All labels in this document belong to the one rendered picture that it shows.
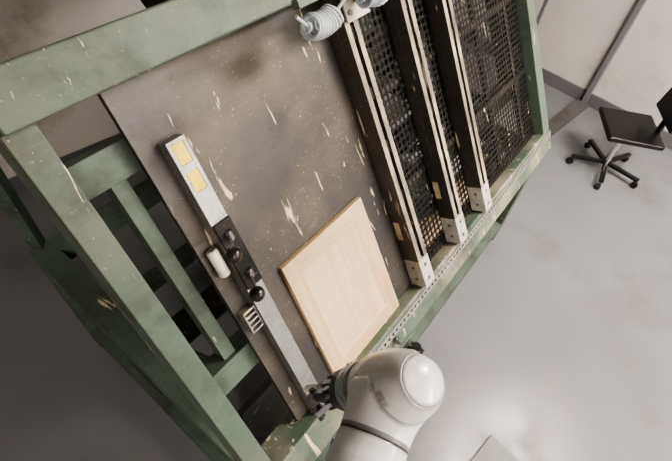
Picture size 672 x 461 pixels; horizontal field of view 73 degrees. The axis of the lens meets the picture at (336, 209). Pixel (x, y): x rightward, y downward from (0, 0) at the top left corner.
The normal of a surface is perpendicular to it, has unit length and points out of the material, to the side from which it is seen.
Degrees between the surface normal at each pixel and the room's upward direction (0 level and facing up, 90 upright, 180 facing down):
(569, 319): 0
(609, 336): 0
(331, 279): 60
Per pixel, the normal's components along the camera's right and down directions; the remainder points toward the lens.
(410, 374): 0.19, -0.53
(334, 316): 0.71, 0.11
